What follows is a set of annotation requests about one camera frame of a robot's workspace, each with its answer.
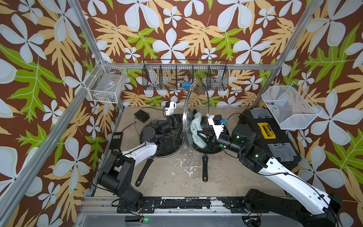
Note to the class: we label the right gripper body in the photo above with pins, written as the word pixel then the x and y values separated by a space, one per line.
pixel 227 143

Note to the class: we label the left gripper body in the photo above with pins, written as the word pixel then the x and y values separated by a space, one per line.
pixel 176 119

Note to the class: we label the glass pot lid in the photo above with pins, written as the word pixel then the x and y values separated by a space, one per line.
pixel 168 145
pixel 196 100

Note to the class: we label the green microfibre cloth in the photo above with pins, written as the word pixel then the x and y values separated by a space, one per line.
pixel 195 127

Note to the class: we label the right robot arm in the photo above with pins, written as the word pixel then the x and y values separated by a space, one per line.
pixel 311 206

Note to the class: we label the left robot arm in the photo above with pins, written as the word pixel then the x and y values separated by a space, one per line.
pixel 124 171

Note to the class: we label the small black box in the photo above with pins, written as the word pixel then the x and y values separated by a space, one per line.
pixel 141 116

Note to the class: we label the black tool case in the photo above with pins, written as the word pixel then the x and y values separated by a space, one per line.
pixel 270 137

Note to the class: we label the blue object in basket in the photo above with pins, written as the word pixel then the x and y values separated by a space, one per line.
pixel 186 85

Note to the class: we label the left black frying pan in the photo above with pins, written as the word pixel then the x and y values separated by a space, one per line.
pixel 144 171

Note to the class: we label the white mesh basket right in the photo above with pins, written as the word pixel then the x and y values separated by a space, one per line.
pixel 291 106

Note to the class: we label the black power adapter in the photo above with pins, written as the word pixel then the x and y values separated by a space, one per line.
pixel 116 141

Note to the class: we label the black wire basket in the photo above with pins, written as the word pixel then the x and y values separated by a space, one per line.
pixel 170 74

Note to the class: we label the white wire basket left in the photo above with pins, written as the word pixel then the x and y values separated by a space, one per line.
pixel 105 83

